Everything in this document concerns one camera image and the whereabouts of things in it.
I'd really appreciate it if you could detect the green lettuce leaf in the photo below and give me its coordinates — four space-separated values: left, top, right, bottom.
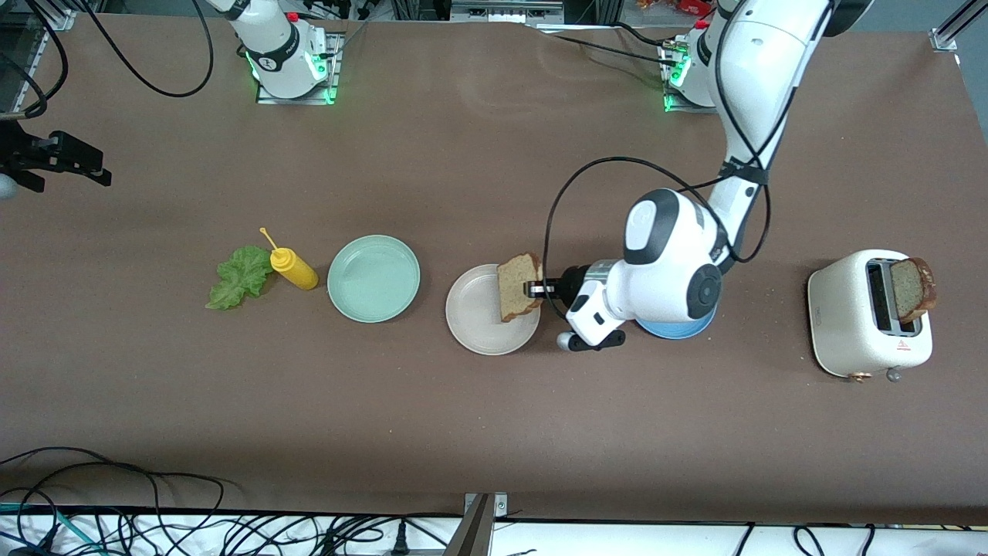
205 246 275 311

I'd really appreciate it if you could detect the yellow mustard squeeze bottle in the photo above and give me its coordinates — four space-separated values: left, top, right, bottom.
259 227 320 291

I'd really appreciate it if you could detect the brown bread slice dark crust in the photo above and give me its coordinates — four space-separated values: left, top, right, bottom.
889 256 938 324

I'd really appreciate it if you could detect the beige plate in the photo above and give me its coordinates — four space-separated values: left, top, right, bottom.
445 263 542 357

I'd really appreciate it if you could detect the blue plate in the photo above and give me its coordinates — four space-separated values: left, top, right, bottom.
634 305 719 341

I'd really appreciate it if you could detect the mint green plate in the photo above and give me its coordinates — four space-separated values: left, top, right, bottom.
327 234 421 324

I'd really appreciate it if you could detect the aluminium corner profile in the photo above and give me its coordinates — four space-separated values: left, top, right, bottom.
12 8 78 113
930 0 988 53

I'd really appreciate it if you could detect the white two-slot toaster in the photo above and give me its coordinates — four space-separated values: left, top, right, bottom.
807 248 935 384

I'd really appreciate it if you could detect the grey power strip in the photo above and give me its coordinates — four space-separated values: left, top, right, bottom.
450 0 566 24

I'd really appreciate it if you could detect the red snack packet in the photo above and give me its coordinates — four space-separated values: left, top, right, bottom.
637 0 715 16

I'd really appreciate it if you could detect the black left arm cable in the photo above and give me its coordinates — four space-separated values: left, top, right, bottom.
543 0 838 324

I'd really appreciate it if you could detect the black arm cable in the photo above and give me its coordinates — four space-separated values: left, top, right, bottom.
0 0 215 120
543 0 838 324

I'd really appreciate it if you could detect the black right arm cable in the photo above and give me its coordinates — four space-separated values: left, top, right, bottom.
0 0 215 120

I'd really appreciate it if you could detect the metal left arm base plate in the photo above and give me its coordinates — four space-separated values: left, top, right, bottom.
658 39 722 115

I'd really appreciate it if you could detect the metal table bracket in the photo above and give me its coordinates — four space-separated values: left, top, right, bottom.
462 492 510 518

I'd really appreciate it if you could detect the black base cable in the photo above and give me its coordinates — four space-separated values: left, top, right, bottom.
610 19 672 49
529 22 684 69

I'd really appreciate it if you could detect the aluminium profile post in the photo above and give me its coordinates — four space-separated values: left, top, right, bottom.
442 494 496 556

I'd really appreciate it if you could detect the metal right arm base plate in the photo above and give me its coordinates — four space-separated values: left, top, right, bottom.
255 31 342 106

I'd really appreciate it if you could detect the teal cable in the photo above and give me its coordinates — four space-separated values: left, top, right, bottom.
0 502 105 556

